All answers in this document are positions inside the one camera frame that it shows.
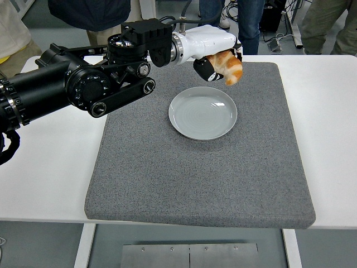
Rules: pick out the pale grey round plate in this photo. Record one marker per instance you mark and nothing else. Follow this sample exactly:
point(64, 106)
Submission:
point(202, 113)

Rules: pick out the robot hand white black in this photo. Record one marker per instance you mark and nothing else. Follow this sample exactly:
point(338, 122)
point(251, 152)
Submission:
point(206, 42)

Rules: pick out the black equipment box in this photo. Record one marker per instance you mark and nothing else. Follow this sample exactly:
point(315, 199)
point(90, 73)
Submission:
point(272, 16)

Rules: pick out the grey floor pedal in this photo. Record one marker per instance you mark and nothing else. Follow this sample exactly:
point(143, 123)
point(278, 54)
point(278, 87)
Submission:
point(275, 45)

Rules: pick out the white desk leg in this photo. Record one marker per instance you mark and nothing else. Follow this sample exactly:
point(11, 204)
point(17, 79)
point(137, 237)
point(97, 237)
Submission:
point(296, 30)

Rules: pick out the golden croissant bread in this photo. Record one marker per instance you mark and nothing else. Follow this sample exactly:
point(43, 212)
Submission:
point(232, 68)

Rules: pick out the grey speckled mat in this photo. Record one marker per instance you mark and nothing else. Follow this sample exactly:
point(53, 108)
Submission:
point(209, 181)

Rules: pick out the white table leg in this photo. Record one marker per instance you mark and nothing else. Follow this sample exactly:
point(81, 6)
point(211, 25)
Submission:
point(83, 245)
point(293, 251)

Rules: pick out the grey metal plate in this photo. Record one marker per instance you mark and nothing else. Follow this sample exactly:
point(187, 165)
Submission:
point(167, 258)

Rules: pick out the person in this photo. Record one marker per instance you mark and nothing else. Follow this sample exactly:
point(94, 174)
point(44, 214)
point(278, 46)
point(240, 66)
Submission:
point(83, 14)
point(14, 36)
point(224, 22)
point(249, 30)
point(329, 28)

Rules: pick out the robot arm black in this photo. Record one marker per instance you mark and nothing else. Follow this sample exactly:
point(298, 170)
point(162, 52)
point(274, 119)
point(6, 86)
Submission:
point(42, 86)

